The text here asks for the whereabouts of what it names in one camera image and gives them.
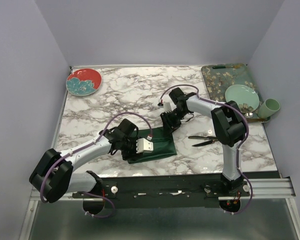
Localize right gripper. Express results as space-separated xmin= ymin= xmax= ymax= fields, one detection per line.
xmin=160 ymin=107 xmax=188 ymax=138

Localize red plate with blue flower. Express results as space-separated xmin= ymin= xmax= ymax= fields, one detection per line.
xmin=65 ymin=68 xmax=102 ymax=97

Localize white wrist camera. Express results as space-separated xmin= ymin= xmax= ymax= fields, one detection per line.
xmin=163 ymin=102 xmax=172 ymax=113
xmin=136 ymin=138 xmax=154 ymax=154

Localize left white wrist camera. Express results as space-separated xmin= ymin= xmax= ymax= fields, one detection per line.
xmin=136 ymin=138 xmax=154 ymax=154

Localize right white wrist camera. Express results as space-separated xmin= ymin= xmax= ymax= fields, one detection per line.
xmin=163 ymin=102 xmax=172 ymax=113

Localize light green cup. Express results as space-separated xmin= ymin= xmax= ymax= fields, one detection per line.
xmin=257 ymin=98 xmax=281 ymax=119

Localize aluminium frame rail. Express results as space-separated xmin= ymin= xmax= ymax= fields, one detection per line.
xmin=29 ymin=177 xmax=296 ymax=201

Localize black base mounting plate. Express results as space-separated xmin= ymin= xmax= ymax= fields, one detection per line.
xmin=72 ymin=174 xmax=251 ymax=210

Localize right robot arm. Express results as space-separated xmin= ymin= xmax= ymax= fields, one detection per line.
xmin=157 ymin=84 xmax=249 ymax=196

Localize dark green cloth napkin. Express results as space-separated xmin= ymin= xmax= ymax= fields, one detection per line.
xmin=121 ymin=126 xmax=177 ymax=164

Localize light green plate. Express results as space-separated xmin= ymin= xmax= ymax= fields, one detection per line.
xmin=225 ymin=84 xmax=260 ymax=113

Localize purple cable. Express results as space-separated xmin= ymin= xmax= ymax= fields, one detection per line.
xmin=158 ymin=84 xmax=255 ymax=216
xmin=39 ymin=112 xmax=153 ymax=219

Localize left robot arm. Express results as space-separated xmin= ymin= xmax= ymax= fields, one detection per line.
xmin=29 ymin=118 xmax=139 ymax=203

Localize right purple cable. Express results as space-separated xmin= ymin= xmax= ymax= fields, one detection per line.
xmin=158 ymin=84 xmax=255 ymax=216

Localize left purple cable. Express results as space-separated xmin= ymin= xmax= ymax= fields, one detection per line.
xmin=39 ymin=112 xmax=153 ymax=219

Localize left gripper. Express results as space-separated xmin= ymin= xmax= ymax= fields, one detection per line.
xmin=120 ymin=136 xmax=143 ymax=162

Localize floral teal serving tray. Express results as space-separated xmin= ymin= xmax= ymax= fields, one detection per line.
xmin=201 ymin=63 xmax=271 ymax=123

